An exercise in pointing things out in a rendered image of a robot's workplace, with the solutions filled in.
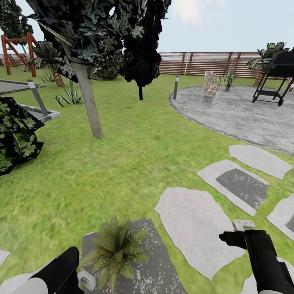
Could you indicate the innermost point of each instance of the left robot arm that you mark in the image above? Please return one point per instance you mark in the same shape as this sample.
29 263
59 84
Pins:
59 276

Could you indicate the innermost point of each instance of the charcoal grill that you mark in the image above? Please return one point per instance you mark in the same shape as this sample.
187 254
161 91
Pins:
281 65

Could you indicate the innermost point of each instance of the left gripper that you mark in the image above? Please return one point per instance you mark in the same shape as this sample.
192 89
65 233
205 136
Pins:
73 289

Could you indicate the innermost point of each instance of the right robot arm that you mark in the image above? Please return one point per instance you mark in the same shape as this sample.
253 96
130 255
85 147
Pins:
272 277

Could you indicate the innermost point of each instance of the pot plant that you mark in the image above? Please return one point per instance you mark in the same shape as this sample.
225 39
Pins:
114 251
228 86

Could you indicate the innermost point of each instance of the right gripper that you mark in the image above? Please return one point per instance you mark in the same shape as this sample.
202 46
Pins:
232 238

